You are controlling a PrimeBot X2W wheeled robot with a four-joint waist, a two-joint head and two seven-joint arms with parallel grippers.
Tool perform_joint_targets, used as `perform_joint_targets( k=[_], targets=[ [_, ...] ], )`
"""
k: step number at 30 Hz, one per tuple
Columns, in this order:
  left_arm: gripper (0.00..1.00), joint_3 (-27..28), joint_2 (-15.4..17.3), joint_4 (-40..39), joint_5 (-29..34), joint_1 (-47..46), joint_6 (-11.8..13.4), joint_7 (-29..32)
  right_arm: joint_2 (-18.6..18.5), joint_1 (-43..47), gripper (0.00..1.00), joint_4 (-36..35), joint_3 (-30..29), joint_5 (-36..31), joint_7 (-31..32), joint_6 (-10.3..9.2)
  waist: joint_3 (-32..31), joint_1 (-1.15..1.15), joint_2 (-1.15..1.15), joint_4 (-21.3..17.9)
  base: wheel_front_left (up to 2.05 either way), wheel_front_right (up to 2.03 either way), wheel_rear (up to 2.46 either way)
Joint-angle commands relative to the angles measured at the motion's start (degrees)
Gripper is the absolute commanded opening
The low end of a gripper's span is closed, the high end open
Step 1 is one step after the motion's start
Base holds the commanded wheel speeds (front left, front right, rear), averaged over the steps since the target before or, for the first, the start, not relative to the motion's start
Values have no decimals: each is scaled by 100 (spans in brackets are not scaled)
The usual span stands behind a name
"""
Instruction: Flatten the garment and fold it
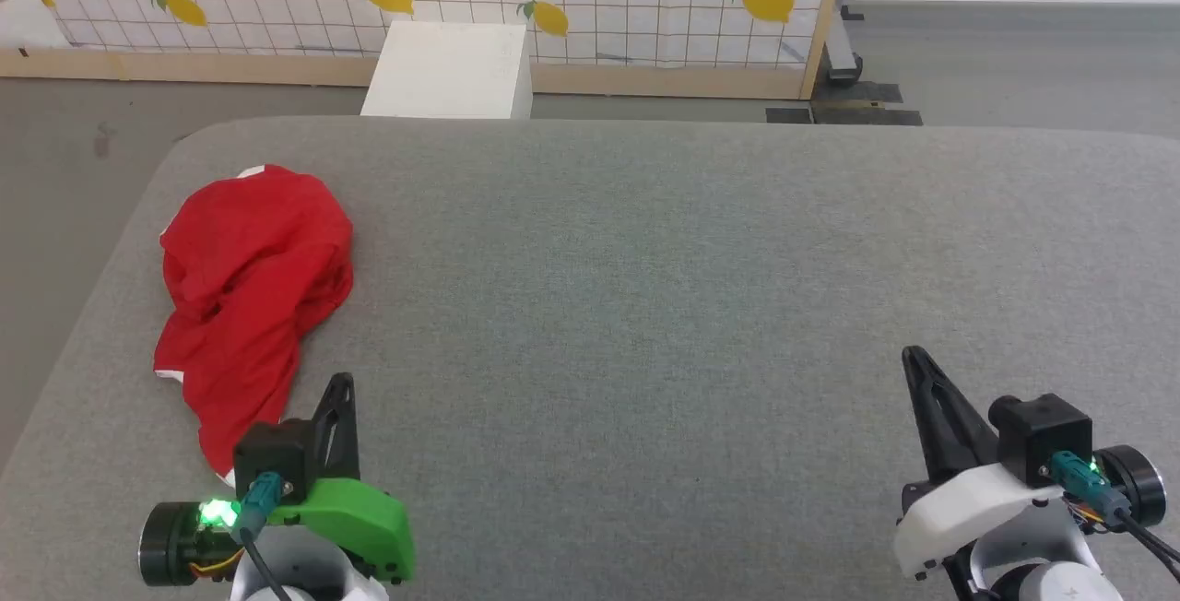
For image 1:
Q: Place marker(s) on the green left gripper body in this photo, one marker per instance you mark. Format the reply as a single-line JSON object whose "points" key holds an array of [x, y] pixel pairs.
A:
{"points": [[355, 518]]}

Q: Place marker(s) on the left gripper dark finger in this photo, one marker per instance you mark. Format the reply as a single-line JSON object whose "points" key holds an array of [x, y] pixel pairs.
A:
{"points": [[339, 444]]}

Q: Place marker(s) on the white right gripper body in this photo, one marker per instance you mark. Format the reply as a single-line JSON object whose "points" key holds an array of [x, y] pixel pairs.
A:
{"points": [[959, 509]]}

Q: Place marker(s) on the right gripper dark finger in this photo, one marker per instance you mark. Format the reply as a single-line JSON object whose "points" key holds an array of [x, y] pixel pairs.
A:
{"points": [[949, 440]]}

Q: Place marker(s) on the red cloth garment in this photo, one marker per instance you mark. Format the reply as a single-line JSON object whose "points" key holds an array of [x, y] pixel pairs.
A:
{"points": [[249, 288]]}

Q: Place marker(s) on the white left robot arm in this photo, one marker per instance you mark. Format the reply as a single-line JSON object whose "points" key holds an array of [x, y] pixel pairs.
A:
{"points": [[313, 578]]}

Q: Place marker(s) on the black floor mat patch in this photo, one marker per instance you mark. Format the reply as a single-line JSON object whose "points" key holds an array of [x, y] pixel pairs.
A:
{"points": [[867, 116], [857, 92], [788, 116]]}

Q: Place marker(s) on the white box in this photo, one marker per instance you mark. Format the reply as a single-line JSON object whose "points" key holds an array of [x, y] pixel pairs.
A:
{"points": [[447, 71]]}

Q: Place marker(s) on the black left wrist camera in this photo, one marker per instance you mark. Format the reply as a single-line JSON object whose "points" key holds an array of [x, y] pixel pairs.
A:
{"points": [[272, 453]]}

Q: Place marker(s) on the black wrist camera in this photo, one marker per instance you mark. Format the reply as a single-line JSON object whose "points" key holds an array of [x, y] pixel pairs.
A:
{"points": [[1037, 435], [272, 453]]}

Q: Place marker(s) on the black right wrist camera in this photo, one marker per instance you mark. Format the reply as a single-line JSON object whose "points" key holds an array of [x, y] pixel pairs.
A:
{"points": [[1037, 435]]}

